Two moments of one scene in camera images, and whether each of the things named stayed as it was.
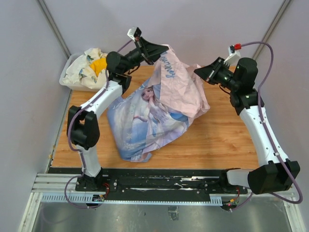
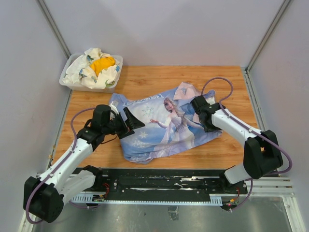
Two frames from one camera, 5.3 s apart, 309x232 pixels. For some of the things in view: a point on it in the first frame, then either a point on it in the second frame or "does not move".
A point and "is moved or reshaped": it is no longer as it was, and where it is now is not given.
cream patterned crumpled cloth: [79, 71] does not move
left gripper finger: [151, 52] -> [122, 130]
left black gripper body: [134, 58] -> [111, 127]
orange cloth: [98, 65] does not move
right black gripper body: [223, 76] -> [208, 127]
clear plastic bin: [76, 86] does not move
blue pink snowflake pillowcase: [158, 111] is moved or reshaped
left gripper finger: [152, 50] -> [132, 122]
